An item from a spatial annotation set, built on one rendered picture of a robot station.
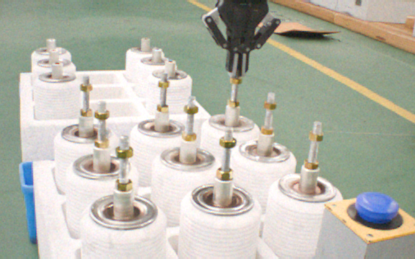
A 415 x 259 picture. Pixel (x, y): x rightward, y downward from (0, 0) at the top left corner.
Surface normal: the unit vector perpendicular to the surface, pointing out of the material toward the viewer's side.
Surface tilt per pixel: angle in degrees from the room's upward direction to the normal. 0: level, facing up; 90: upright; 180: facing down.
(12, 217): 0
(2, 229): 0
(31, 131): 90
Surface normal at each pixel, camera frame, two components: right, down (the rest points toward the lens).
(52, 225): 0.08, -0.93
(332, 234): -0.92, 0.07
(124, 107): 0.33, 0.36
